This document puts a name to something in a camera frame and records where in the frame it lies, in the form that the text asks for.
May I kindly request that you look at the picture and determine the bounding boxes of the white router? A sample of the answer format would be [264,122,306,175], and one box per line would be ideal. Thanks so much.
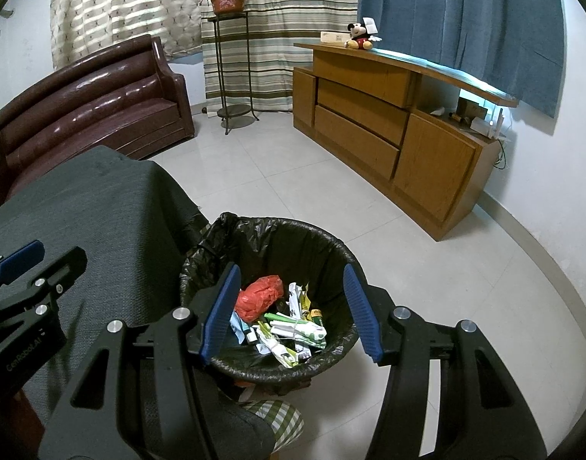
[470,108,505,139]

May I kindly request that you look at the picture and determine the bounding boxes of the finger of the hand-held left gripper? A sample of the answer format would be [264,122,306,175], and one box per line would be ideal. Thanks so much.
[0,246,87,334]
[0,241,45,293]

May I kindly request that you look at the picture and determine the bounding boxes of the brown leather sofa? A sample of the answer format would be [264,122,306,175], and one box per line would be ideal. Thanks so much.
[0,34,196,214]

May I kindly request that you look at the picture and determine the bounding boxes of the blue curtain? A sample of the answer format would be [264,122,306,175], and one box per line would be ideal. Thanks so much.
[357,0,569,118]

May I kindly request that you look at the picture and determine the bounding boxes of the beige circle patterned curtain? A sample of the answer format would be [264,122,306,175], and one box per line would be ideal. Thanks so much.
[50,0,205,72]

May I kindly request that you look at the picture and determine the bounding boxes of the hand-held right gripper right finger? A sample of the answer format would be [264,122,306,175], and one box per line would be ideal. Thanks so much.
[342,263,548,460]

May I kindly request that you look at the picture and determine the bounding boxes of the white pale blue packet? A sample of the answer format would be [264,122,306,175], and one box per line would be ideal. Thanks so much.
[230,310,250,346]

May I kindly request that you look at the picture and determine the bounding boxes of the wooden cabinet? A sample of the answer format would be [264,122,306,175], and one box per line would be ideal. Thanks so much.
[292,42,520,241]

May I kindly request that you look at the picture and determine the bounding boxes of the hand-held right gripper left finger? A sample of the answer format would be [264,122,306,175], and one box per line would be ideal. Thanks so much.
[36,263,242,460]

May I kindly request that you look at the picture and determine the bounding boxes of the black metal plant stand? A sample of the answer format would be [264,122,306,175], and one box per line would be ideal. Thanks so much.
[205,12,261,135]

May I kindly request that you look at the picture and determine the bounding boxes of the dark brown small box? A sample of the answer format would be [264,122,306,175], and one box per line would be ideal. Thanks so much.
[457,97,488,123]

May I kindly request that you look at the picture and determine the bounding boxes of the green and white wrapper bundle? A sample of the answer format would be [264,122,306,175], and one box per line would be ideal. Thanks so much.
[257,311,328,370]

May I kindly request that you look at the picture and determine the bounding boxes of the trash bin with black liner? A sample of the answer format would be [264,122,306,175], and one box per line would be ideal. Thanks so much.
[179,212,363,396]

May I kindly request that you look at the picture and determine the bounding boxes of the mouse plush toy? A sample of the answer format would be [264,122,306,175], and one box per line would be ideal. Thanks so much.
[345,18,382,51]

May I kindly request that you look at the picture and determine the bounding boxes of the striped curtain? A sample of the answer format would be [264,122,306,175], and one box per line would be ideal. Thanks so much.
[198,0,361,115]

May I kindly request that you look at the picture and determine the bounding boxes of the red plastic bag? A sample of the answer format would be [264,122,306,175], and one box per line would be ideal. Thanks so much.
[235,275,285,322]

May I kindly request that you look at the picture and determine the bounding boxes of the green checked cloth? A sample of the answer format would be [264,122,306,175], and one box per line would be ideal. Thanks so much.
[235,399,305,456]

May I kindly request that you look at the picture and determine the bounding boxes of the pale yellow green wrapper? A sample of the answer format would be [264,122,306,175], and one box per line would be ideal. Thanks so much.
[287,282,313,319]

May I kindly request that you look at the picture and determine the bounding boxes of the dark grey tablecloth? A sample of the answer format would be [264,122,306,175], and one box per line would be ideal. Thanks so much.
[0,146,210,422]

